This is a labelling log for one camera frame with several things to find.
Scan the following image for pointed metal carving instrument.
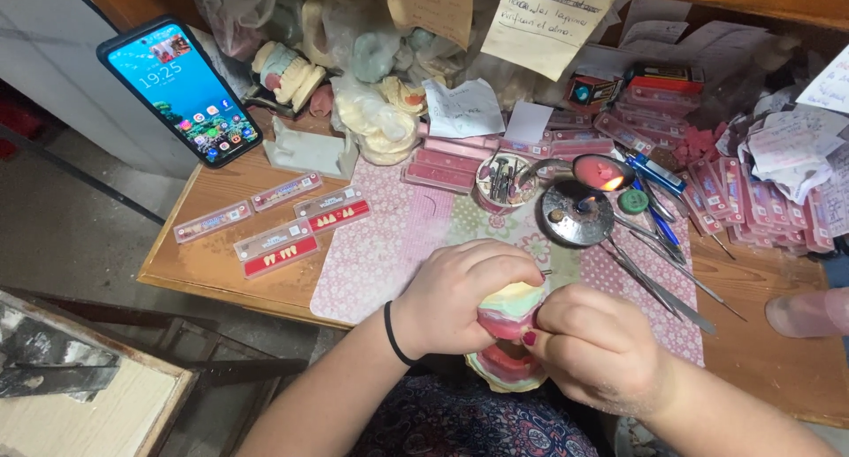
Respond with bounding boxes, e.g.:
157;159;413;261
629;230;748;323

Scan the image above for wooden stool with metal frame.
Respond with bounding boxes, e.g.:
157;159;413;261
0;288;313;457

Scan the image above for pink tooth card strip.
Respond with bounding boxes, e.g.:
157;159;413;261
250;172;324;213
173;200;255;245

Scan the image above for heap of white paper notes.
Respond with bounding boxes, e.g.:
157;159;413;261
713;42;849;240

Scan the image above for heap of pink card strips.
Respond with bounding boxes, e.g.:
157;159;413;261
677;153;837;255

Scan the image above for flat metal spatula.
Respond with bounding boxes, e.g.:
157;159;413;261
612;254;718;336

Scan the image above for articulator with plaster dental model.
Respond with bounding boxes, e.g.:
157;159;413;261
241;40;328;119

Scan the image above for pink wax scraps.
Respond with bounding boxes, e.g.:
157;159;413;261
672;125;728;170

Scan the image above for red tooth card with teeth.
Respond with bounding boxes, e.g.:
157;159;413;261
242;234;322;280
306;200;372;235

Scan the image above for metal alcohol burner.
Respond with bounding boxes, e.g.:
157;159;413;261
540;180;617;248

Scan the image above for large cream handwritten paper note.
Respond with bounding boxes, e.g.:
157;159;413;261
480;0;628;82

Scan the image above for black hair tie wristband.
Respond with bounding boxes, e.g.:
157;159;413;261
383;300;417;368

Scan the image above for black smartphone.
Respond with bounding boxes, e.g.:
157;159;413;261
96;15;264;170

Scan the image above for red cardboard box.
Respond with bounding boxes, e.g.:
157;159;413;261
626;62;706;97

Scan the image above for person's left hand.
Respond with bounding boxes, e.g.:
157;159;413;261
391;239;546;362

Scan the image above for small blank white paper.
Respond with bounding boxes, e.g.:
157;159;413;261
503;100;555;145

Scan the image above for person's right hand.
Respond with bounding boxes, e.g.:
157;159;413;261
520;284;668;417

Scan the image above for green round cap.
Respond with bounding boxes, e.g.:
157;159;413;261
617;189;650;215

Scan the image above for stack of pink tooth cards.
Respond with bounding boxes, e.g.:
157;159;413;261
401;108;618;196

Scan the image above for cup of dental burs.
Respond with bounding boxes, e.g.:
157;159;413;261
475;152;540;216

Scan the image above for person's floral patterned clothing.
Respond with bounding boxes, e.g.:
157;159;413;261
348;373;602;457

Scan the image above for blue pen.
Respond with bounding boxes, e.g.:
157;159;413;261
630;178;685;253

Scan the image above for blue lighter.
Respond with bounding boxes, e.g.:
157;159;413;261
623;151;688;196

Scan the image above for plaster denture model pink wax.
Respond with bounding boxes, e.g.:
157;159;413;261
464;281;550;393

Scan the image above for pink floral placemat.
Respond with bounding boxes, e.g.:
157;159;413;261
310;155;705;368

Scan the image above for crumpled white paper note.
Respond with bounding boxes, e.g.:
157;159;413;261
422;77;507;140

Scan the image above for white plaster block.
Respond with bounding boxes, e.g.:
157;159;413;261
263;115;359;182

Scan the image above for heap of bagged plaster models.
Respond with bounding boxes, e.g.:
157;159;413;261
189;0;465;167

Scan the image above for long thin metal instrument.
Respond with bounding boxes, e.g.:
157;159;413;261
605;234;685;323

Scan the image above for metal spoon with pink wax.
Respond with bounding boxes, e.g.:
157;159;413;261
516;153;638;194

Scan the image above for beige handwritten paper note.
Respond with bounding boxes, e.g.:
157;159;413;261
387;0;476;50

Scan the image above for small red printed box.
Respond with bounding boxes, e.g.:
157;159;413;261
564;74;625;114

